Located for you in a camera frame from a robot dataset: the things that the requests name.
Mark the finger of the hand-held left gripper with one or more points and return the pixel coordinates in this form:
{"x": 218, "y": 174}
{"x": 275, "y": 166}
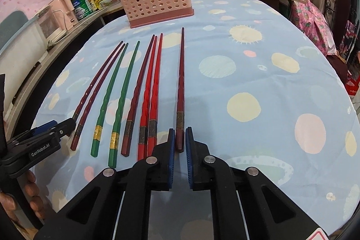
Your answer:
{"x": 67, "y": 127}
{"x": 45, "y": 127}

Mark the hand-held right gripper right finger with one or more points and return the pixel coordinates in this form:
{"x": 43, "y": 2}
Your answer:
{"x": 189, "y": 161}

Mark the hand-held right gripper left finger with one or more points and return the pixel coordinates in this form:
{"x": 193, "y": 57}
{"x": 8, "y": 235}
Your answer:
{"x": 171, "y": 161}

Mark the dark red chopstick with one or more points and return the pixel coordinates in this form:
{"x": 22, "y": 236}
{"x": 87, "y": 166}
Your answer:
{"x": 81, "y": 100}
{"x": 128, "y": 130}
{"x": 75, "y": 141}
{"x": 180, "y": 116}

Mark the green chopstick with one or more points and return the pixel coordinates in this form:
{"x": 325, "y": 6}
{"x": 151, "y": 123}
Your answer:
{"x": 98, "y": 133}
{"x": 114, "y": 141}

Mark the bright red chopstick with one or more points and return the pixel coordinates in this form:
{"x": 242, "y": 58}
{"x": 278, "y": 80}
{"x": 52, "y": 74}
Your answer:
{"x": 143, "y": 127}
{"x": 153, "y": 122}

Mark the person's left hand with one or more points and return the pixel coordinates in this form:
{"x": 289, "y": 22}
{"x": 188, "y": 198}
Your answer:
{"x": 35, "y": 195}

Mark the grey blue bin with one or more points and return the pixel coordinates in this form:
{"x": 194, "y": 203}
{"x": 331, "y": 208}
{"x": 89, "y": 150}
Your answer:
{"x": 12, "y": 29}

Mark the pink kettle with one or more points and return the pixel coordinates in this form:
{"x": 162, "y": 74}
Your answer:
{"x": 66, "y": 9}

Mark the green tin can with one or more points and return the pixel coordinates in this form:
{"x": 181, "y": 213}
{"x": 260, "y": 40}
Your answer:
{"x": 80, "y": 8}

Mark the clear plastic food container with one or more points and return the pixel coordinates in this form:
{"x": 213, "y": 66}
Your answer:
{"x": 108, "y": 2}

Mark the pink pineapple print cloth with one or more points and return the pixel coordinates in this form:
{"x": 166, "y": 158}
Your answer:
{"x": 309, "y": 18}

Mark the dark metal chair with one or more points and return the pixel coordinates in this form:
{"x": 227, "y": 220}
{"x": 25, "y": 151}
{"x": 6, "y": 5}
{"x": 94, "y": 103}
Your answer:
{"x": 341, "y": 3}

